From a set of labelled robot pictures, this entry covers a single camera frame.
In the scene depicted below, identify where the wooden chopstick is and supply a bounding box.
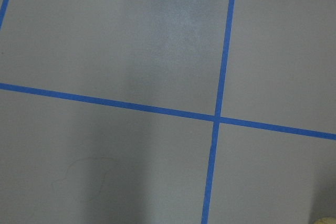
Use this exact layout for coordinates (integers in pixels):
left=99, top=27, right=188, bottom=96
left=313, top=217, right=336, bottom=224

